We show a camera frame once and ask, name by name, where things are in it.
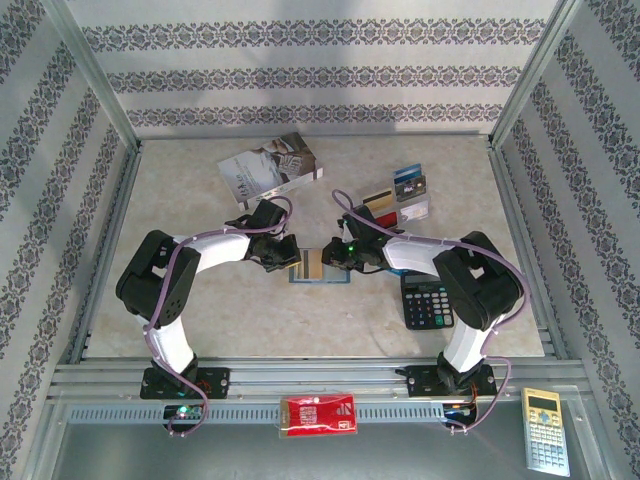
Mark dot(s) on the red card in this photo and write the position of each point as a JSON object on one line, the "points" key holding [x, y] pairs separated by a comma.
{"points": [[387, 219]]}

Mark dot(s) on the black desk calculator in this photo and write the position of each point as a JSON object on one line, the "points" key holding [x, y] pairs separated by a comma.
{"points": [[425, 305]]}

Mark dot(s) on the blue card holder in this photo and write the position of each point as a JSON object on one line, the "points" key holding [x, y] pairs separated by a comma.
{"points": [[336, 278]]}

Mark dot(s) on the paperback book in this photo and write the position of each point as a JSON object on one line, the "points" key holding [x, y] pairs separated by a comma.
{"points": [[265, 167]]}

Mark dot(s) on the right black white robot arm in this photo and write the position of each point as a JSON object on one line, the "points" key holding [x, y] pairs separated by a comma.
{"points": [[480, 280]]}

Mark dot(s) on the light blue card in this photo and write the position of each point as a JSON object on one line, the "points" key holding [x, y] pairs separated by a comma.
{"points": [[407, 171]]}

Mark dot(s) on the white card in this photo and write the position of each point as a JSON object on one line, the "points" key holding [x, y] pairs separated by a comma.
{"points": [[415, 212]]}

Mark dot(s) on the aluminium side rail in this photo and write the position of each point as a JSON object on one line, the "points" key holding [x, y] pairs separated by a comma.
{"points": [[510, 200], [120, 200]]}

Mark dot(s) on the red plastic pouch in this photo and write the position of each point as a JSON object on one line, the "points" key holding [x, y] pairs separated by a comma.
{"points": [[320, 415]]}

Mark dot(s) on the clear acrylic card organizer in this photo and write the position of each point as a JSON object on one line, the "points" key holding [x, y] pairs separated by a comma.
{"points": [[415, 207]]}

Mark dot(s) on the dark printed card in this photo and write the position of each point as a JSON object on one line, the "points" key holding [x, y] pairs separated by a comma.
{"points": [[411, 190]]}

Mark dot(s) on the gold card black stripe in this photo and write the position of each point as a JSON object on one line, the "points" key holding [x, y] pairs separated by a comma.
{"points": [[378, 199]]}

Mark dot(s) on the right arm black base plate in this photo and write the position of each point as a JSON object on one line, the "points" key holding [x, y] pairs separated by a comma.
{"points": [[422, 380]]}

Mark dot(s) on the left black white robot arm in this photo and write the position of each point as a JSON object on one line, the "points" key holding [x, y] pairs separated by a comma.
{"points": [[155, 280]]}

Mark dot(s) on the left controller board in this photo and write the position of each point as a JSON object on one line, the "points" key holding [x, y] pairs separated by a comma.
{"points": [[182, 411]]}

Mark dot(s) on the aluminium frame post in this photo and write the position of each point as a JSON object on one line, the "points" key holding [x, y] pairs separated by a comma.
{"points": [[532, 75], [96, 75]]}

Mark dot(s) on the gold scientific calculator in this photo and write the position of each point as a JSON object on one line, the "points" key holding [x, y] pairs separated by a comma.
{"points": [[545, 430]]}

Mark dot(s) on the aluminium front rail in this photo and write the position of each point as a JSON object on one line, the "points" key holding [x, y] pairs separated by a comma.
{"points": [[320, 372]]}

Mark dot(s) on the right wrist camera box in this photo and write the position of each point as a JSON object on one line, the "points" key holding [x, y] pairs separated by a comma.
{"points": [[362, 217]]}

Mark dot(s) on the controller board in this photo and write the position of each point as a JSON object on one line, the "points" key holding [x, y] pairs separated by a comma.
{"points": [[457, 411], [182, 411]]}

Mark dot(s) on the gold bank card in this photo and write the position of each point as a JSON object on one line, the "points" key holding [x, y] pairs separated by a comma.
{"points": [[312, 265]]}

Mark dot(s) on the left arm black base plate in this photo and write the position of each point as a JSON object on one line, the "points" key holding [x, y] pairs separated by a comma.
{"points": [[217, 382]]}

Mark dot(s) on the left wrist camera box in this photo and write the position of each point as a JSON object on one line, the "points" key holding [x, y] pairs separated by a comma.
{"points": [[270, 212]]}

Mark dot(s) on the right controller board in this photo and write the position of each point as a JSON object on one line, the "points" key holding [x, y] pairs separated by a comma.
{"points": [[457, 411]]}

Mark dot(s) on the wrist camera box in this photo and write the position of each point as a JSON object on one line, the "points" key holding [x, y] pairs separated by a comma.
{"points": [[270, 212], [362, 217]]}

